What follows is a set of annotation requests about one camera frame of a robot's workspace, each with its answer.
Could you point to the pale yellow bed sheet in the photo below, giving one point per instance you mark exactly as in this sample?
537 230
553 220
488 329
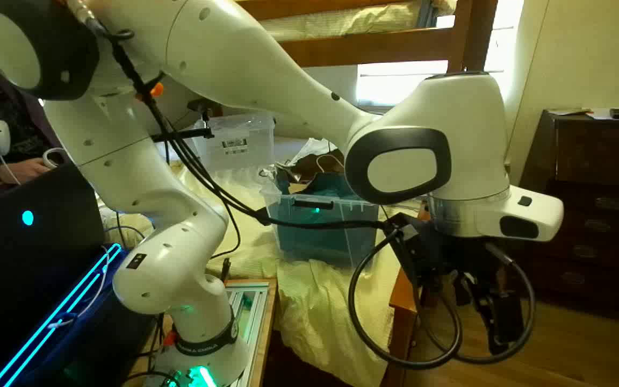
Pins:
324 309

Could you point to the dark wooden dresser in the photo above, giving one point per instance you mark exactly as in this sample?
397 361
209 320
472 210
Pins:
597 208

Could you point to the clear labelled plastic container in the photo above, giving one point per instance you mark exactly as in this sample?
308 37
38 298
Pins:
241 148

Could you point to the wooden bunk bed frame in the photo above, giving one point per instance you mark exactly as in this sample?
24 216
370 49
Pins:
430 43

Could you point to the clear plastic storage bin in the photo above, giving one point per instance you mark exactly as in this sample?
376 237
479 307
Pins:
324 228

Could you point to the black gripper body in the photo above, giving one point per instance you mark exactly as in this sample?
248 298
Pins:
468 270

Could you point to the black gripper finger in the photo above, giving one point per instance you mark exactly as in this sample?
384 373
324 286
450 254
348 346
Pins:
505 323
468 291

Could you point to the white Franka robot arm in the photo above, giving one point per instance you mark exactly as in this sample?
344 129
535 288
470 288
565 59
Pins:
217 51

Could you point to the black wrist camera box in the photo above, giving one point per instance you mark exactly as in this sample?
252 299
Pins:
413 249

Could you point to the bunk mattress pale sheet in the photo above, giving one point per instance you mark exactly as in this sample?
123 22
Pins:
344 19

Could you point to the robot base mounting table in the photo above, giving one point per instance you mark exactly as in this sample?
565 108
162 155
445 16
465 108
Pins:
252 323

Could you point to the black laptop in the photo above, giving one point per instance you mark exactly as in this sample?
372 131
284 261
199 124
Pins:
32 259

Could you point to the black box blue light strips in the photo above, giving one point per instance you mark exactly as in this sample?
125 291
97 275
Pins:
65 323

